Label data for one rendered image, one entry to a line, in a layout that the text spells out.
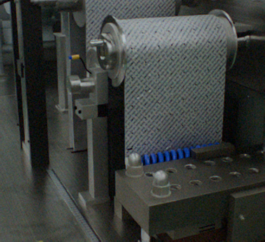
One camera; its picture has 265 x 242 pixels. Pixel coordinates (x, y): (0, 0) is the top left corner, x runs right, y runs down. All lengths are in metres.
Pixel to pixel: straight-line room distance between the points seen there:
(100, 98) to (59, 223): 0.28
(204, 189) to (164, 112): 0.20
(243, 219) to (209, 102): 0.28
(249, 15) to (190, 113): 0.27
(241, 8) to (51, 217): 0.64
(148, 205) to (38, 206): 0.36
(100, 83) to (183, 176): 0.26
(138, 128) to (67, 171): 0.34
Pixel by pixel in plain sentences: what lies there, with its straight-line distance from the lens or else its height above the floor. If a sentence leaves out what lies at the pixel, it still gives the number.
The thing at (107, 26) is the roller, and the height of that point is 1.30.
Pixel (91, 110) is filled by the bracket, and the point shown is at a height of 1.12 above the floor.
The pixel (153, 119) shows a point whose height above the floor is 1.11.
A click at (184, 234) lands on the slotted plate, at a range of 0.96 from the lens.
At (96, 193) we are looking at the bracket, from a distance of 1.16.
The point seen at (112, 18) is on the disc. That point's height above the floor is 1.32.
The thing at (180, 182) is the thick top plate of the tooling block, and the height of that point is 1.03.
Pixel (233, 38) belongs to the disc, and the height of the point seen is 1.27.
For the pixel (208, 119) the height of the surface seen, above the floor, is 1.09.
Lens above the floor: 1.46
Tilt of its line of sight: 18 degrees down
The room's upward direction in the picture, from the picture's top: straight up
